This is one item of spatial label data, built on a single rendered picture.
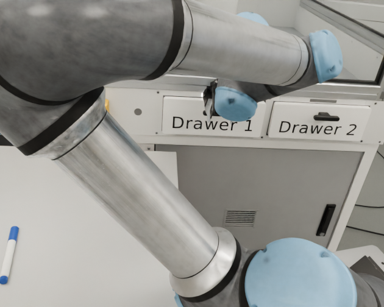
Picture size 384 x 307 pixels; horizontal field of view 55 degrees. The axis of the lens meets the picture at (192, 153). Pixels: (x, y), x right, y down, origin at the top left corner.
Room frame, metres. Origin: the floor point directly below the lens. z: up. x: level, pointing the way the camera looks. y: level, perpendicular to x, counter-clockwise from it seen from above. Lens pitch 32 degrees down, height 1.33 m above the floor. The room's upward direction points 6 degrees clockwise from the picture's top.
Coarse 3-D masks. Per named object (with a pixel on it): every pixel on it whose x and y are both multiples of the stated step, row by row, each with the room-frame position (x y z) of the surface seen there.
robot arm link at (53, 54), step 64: (0, 0) 0.28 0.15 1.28; (64, 0) 0.28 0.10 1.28; (128, 0) 0.30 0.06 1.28; (192, 0) 0.39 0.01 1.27; (0, 64) 0.27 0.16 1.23; (64, 64) 0.27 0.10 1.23; (128, 64) 0.29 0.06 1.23; (192, 64) 0.36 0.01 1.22; (256, 64) 0.43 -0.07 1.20; (320, 64) 0.52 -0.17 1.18
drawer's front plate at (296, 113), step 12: (276, 108) 0.96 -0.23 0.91; (288, 108) 0.97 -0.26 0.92; (300, 108) 0.97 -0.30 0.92; (312, 108) 0.98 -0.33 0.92; (324, 108) 0.98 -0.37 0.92; (336, 108) 0.99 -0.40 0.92; (348, 108) 0.99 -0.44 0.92; (360, 108) 0.99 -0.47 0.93; (276, 120) 0.97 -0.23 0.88; (288, 120) 0.97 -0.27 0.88; (300, 120) 0.97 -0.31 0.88; (312, 120) 0.98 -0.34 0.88; (348, 120) 0.99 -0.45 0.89; (360, 120) 0.99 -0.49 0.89; (276, 132) 0.97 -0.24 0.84; (288, 132) 0.97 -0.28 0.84; (336, 132) 0.99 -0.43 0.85; (348, 132) 0.99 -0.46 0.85; (360, 132) 1.00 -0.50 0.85
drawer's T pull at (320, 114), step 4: (320, 112) 0.97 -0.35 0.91; (324, 112) 0.98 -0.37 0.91; (316, 116) 0.94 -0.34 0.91; (320, 116) 0.94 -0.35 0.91; (324, 116) 0.95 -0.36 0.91; (328, 116) 0.95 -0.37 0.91; (332, 116) 0.95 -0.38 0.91; (336, 116) 0.95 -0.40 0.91; (316, 120) 0.94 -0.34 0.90; (320, 120) 0.94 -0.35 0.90; (324, 120) 0.94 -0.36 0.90; (328, 120) 0.95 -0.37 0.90; (332, 120) 0.95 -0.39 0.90; (336, 120) 0.95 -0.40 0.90
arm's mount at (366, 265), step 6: (366, 258) 0.44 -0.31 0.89; (354, 264) 0.44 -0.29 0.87; (360, 264) 0.44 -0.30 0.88; (366, 264) 0.43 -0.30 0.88; (372, 264) 0.43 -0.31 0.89; (354, 270) 0.43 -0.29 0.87; (360, 270) 0.43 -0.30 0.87; (366, 270) 0.42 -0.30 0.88; (372, 270) 0.42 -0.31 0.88; (378, 270) 0.42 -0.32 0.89; (378, 276) 0.41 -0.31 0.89
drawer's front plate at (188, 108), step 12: (168, 96) 0.94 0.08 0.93; (168, 108) 0.93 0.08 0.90; (180, 108) 0.93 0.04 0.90; (192, 108) 0.93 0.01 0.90; (204, 108) 0.94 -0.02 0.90; (264, 108) 0.96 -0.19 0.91; (168, 120) 0.93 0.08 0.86; (180, 120) 0.93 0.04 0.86; (204, 120) 0.94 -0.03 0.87; (216, 120) 0.94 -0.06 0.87; (228, 120) 0.95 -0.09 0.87; (252, 120) 0.96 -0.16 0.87; (168, 132) 0.93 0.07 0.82; (180, 132) 0.93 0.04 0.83; (192, 132) 0.94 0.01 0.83; (204, 132) 0.94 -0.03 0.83; (216, 132) 0.94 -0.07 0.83; (228, 132) 0.95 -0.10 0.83; (240, 132) 0.95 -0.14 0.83; (252, 132) 0.96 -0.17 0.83
